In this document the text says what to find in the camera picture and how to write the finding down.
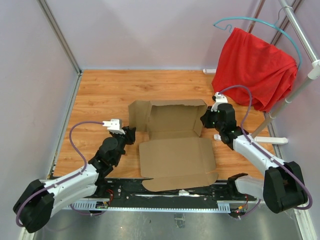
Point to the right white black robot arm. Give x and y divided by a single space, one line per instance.
262 162

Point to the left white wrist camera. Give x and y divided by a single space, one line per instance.
114 126

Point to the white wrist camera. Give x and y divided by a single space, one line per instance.
218 99
114 126

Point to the brown cardboard box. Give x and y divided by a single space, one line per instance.
175 156

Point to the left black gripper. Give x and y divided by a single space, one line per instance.
129 136

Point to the aluminium rail frame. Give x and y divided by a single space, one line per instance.
42 200

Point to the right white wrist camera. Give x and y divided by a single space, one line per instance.
218 99

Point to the white clothes rack stand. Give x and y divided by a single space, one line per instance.
312 75

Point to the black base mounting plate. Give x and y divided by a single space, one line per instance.
129 195

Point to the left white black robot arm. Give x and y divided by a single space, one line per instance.
70 180

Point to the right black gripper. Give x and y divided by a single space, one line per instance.
205 118

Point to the red cloth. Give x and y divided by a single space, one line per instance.
254 71

